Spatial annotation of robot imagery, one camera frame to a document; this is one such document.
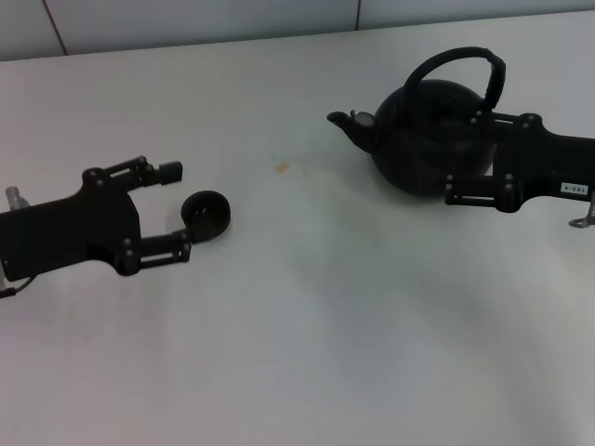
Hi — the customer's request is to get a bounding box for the small black teacup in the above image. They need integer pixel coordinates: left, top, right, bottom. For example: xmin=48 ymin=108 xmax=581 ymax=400
xmin=179 ymin=189 xmax=231 ymax=244

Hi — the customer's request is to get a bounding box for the black round teapot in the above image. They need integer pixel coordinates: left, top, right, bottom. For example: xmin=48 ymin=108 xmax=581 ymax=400
xmin=325 ymin=46 xmax=508 ymax=199

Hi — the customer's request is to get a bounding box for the thin left wrist cable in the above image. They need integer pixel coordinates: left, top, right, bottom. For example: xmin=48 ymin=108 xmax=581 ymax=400
xmin=0 ymin=277 xmax=36 ymax=298

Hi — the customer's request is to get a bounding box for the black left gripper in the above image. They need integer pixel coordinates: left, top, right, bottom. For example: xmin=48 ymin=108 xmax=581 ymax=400
xmin=0 ymin=155 xmax=193 ymax=279

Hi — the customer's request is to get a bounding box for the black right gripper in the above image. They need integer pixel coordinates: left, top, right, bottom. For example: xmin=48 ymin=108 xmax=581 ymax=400
xmin=441 ymin=110 xmax=595 ymax=214

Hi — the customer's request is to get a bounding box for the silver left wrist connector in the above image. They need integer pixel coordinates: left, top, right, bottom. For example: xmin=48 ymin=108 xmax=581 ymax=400
xmin=5 ymin=185 xmax=30 ymax=210

